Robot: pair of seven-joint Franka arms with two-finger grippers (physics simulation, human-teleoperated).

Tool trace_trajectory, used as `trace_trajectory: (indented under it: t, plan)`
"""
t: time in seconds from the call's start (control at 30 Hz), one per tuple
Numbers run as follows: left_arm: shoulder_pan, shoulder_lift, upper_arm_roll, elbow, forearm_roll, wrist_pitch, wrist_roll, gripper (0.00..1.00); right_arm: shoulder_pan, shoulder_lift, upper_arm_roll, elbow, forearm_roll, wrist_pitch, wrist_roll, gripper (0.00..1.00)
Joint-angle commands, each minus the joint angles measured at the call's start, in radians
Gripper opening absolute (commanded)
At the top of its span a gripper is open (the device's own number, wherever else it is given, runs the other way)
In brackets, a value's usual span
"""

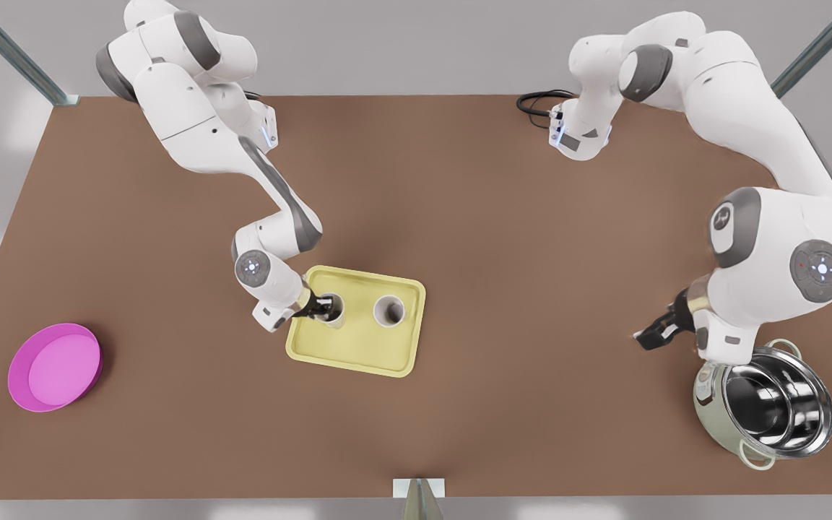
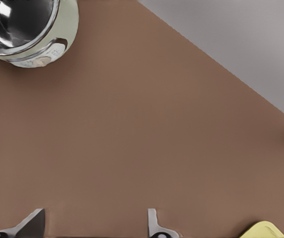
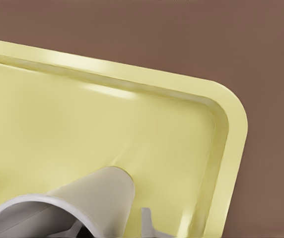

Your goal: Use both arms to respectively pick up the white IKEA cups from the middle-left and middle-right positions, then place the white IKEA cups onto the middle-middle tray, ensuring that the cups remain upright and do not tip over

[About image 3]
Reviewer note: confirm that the white IKEA cup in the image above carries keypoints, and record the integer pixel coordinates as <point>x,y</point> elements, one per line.
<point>92,191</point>

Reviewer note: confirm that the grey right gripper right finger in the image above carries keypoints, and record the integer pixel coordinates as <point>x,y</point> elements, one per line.
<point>147,225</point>

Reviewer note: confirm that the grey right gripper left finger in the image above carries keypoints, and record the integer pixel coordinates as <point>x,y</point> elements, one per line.
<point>72,229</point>

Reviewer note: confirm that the pale yellow rectangular tray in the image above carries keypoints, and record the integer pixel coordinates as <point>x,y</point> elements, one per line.
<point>82,124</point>

